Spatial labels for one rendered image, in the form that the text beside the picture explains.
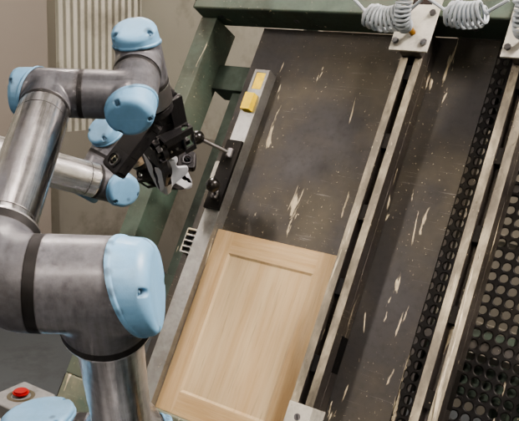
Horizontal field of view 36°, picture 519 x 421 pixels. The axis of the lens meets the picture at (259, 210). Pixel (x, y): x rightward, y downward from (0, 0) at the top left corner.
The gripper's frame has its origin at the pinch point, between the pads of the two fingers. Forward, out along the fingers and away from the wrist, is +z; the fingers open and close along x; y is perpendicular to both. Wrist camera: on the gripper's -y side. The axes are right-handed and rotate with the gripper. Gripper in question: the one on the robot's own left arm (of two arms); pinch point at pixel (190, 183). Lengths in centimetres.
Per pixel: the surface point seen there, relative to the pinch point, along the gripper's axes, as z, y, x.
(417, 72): 5, -61, -20
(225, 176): 7.1, -6.0, -3.7
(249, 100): 6.2, -13.3, -24.6
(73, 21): 149, 195, -206
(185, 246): 9.2, 6.7, 13.4
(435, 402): 5, -60, 59
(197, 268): 8.2, 1.9, 20.7
